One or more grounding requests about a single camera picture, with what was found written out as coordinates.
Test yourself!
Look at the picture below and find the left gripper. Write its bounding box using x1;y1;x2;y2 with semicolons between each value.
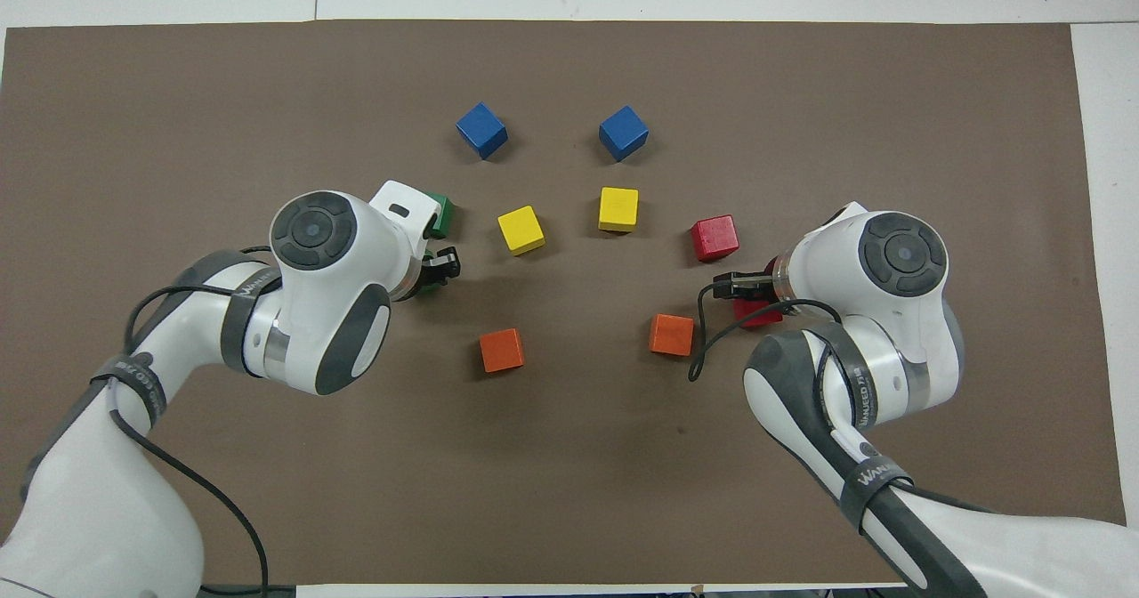
418;245;463;290

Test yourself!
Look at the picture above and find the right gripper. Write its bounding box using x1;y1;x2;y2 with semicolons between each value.
714;265;779;303

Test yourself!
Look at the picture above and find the red wooden block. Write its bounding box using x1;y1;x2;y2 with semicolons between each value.
732;299;785;328
691;215;740;263

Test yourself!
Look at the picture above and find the yellow wooden block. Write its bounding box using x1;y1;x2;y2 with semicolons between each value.
497;206;546;255
598;187;640;233

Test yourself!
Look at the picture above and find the orange wooden block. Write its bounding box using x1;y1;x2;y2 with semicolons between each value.
649;314;695;357
479;328;525;374

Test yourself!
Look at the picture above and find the blue wooden block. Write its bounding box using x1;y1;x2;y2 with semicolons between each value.
598;105;650;163
456;102;509;160

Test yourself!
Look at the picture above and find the black cable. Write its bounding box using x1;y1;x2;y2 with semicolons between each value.
688;279;1002;517
109;244;273;598

